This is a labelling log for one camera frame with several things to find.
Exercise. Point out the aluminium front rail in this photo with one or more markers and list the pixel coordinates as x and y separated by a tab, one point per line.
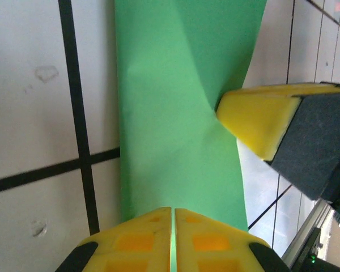
309	226

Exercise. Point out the green paper sheet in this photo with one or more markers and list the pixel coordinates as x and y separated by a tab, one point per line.
164	99

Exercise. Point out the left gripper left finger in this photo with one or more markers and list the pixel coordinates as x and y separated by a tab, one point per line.
136	243

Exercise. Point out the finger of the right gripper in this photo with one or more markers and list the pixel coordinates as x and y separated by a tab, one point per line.
272	124
286	90

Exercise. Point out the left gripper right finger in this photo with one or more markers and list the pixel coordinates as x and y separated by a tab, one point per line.
215	246

